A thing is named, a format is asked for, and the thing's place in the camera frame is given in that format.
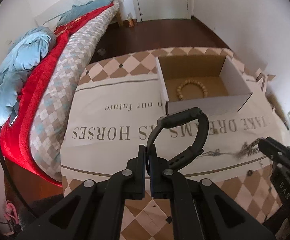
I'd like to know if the wooden bead bracelet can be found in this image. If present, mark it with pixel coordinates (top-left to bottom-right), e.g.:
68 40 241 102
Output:
176 78 209 101

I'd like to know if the thin silver chain necklace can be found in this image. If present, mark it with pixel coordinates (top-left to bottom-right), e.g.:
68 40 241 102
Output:
201 148 235 158

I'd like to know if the checkered beige table cloth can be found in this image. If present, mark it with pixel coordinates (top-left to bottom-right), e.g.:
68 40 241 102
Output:
60 46 290 240

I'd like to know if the bottle on floor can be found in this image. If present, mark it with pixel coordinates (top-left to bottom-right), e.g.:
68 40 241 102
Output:
127 12 134 27

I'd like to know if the light blue duvet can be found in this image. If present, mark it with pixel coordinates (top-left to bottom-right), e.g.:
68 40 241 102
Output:
0 26 56 127

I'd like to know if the white cardboard box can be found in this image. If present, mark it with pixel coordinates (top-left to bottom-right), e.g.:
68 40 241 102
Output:
155 55 253 116

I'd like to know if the teal pillow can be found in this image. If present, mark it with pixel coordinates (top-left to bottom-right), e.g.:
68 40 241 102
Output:
57 0 113 27

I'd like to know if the red blanket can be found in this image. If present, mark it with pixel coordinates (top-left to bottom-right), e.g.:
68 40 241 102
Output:
0 7 102 177

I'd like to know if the round object on floor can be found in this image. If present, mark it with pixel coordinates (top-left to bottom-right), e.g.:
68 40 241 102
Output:
97 48 106 57

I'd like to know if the grey checkered quilt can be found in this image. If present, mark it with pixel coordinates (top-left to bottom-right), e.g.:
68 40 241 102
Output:
29 0 119 186

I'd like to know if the chunky silver chain bracelet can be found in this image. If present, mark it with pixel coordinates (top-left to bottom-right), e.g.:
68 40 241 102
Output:
232 137 264 160

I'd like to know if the black smart watch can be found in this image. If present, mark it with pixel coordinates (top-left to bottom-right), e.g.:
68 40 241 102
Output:
146 107 209 172

